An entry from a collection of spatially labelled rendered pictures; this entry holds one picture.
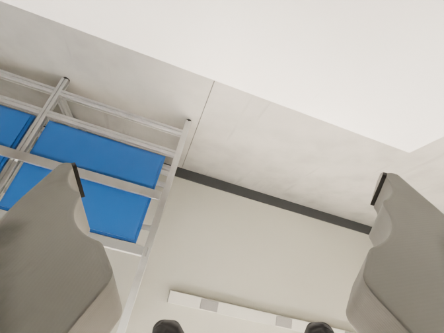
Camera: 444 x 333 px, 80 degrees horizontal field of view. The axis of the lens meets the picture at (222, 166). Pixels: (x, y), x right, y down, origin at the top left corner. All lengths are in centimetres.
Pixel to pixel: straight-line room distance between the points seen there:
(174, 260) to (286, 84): 213
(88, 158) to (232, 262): 154
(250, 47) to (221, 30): 5
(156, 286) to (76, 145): 131
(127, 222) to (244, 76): 127
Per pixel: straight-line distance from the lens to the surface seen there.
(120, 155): 175
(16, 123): 196
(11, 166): 183
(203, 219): 257
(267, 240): 274
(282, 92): 52
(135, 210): 163
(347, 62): 47
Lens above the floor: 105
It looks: 26 degrees down
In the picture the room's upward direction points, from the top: 167 degrees counter-clockwise
